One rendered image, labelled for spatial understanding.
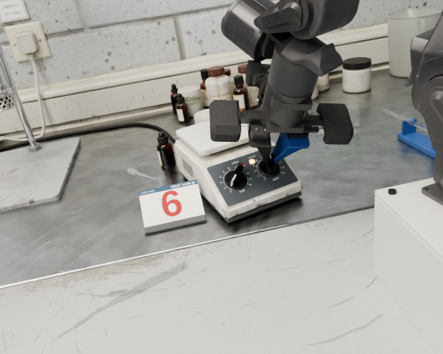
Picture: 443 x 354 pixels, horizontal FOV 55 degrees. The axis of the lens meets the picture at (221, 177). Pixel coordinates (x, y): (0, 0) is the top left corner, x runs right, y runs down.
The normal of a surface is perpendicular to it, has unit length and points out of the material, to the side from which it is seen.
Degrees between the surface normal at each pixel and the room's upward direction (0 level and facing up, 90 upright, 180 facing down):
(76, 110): 90
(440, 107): 90
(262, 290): 0
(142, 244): 0
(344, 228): 0
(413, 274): 90
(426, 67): 90
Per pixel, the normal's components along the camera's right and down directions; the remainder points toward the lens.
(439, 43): -0.70, -0.09
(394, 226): -0.98, 0.20
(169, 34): 0.16, 0.43
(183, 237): -0.14, -0.88
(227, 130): 0.09, 0.16
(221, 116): 0.08, -0.58
